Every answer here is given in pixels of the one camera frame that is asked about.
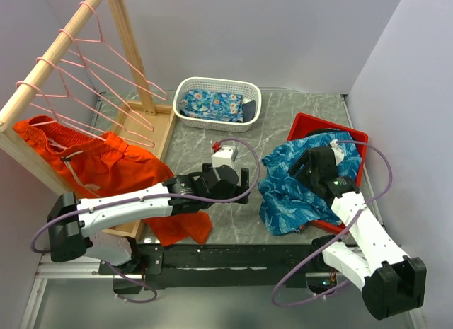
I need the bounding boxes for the red plastic bin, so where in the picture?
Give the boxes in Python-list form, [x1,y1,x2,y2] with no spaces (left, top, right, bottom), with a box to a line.
[287,112,369,234]

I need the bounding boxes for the dark blue folded cloth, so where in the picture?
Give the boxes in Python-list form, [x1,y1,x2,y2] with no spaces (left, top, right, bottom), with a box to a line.
[242,100,256,122]

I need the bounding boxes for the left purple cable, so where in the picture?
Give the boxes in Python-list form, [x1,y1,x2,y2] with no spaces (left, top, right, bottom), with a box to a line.
[29,137,262,304]

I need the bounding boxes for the purple cable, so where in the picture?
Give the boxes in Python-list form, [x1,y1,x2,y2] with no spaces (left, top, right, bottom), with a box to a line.
[270,139,393,308]
[29,137,262,304]

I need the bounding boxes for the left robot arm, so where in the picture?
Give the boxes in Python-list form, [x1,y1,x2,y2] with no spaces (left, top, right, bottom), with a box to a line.
[47,163,249,274]

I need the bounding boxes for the pink wire hanger top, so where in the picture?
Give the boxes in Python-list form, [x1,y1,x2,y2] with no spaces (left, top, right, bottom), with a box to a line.
[75,1,168,101]

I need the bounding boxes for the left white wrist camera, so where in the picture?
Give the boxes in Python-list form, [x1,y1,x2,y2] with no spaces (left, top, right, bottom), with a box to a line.
[212,142,238,169]

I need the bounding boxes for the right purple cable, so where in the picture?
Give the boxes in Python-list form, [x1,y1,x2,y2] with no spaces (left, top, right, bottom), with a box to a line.
[270,139,393,308]

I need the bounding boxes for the white plastic basket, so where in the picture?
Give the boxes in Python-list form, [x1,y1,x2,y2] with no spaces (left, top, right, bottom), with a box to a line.
[173,76,262,133]

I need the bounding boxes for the wooden clothes rack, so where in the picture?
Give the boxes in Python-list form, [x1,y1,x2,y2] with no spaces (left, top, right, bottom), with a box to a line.
[0,0,178,241]

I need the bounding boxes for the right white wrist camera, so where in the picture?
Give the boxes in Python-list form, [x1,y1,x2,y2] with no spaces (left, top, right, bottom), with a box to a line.
[329,139,345,166]

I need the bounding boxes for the pink wire hanger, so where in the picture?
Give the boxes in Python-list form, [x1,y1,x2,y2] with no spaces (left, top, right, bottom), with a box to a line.
[75,1,168,101]
[59,29,154,132]
[35,57,156,150]

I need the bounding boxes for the pink hanger holding orange shorts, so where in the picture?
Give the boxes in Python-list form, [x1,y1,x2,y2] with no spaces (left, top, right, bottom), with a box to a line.
[16,81,105,142]

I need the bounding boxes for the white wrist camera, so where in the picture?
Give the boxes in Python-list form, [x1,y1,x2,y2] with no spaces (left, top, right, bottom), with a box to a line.
[329,139,345,166]
[212,142,238,169]

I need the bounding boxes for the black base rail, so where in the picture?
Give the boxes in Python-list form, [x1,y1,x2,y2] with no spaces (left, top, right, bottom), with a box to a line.
[118,243,316,290]

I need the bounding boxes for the blue floral cloth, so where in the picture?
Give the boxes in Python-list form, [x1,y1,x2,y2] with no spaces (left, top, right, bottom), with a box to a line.
[178,89,243,122]

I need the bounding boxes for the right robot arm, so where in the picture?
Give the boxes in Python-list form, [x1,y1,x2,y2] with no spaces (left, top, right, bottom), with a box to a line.
[288,141,427,320]

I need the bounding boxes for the blue shark print shorts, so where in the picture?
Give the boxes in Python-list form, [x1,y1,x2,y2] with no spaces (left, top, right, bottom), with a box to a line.
[258,131,362,236]

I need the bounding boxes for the orange shorts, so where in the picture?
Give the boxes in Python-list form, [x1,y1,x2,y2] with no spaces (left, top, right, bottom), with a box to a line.
[12,115,213,247]

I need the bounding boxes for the aluminium frame rail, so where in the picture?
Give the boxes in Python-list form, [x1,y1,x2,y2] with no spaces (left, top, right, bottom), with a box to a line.
[19,255,143,328]

